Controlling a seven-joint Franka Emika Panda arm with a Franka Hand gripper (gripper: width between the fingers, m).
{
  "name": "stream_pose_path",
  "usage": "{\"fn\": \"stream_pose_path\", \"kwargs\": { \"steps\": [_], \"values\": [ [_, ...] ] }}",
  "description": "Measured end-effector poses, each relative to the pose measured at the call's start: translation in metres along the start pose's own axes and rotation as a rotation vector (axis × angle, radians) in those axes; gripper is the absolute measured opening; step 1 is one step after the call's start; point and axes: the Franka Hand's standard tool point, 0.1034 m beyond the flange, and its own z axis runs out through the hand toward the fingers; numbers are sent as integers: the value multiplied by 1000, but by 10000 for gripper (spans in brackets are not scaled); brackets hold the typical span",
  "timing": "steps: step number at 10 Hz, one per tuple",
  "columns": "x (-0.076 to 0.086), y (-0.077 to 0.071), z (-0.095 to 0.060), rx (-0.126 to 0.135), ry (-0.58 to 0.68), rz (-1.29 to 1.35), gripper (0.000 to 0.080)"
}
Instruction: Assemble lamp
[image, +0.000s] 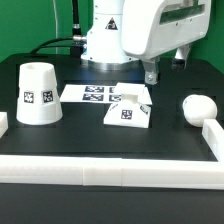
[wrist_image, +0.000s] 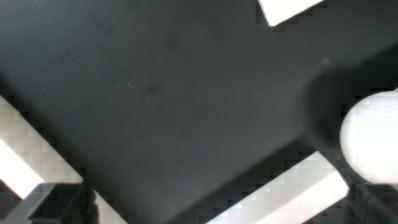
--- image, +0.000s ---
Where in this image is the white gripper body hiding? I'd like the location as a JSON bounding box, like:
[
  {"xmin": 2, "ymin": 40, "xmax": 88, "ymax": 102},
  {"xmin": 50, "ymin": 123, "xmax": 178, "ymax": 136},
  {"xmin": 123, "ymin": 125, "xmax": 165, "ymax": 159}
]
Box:
[{"xmin": 122, "ymin": 0, "xmax": 211, "ymax": 60}]

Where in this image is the white front fence wall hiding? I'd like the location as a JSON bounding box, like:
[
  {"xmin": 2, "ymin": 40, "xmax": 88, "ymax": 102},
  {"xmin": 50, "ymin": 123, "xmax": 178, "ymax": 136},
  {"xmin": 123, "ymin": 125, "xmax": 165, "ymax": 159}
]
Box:
[{"xmin": 0, "ymin": 155, "xmax": 224, "ymax": 190}]

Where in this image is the white marker sheet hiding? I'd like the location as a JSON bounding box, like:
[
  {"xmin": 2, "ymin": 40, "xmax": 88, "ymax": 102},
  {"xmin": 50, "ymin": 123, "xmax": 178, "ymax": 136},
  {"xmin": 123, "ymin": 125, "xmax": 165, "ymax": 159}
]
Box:
[{"xmin": 60, "ymin": 84, "xmax": 121, "ymax": 104}]

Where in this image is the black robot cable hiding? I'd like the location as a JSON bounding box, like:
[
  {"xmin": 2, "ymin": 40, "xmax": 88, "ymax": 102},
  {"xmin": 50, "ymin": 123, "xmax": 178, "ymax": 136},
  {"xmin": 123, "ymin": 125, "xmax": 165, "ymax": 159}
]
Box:
[{"xmin": 29, "ymin": 0, "xmax": 88, "ymax": 56}]

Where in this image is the white left fence block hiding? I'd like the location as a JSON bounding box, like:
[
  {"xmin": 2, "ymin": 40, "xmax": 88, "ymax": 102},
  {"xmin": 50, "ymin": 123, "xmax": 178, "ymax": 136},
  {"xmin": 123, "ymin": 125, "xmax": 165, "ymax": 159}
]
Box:
[{"xmin": 0, "ymin": 112, "xmax": 8, "ymax": 138}]

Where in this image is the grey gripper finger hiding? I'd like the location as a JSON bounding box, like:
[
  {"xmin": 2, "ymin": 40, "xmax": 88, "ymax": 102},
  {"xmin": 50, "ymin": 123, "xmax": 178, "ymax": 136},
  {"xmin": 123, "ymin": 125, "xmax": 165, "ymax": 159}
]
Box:
[
  {"xmin": 172, "ymin": 44, "xmax": 191, "ymax": 69},
  {"xmin": 143, "ymin": 57, "xmax": 160, "ymax": 84}
]

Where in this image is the white lamp shade cone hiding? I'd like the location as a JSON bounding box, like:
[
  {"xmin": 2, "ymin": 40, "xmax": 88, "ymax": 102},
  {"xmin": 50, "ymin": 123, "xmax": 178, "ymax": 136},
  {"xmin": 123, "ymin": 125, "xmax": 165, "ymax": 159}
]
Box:
[{"xmin": 16, "ymin": 62, "xmax": 63, "ymax": 125}]

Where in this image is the white lamp bulb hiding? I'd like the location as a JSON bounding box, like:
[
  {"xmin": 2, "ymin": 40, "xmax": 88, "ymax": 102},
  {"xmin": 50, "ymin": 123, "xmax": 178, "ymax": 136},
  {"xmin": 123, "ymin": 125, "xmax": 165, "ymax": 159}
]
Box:
[{"xmin": 182, "ymin": 94, "xmax": 218, "ymax": 127}]

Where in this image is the thin white cable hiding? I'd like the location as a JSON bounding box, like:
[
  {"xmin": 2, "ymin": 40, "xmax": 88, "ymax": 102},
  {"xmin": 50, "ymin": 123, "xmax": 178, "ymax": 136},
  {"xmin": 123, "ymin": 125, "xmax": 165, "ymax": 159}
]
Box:
[{"xmin": 52, "ymin": 0, "xmax": 60, "ymax": 55}]

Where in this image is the white lamp base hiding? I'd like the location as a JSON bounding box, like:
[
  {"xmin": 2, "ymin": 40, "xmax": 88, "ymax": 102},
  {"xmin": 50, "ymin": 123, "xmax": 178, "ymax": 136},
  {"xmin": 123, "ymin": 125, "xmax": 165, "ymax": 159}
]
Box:
[{"xmin": 103, "ymin": 82, "xmax": 152, "ymax": 128}]

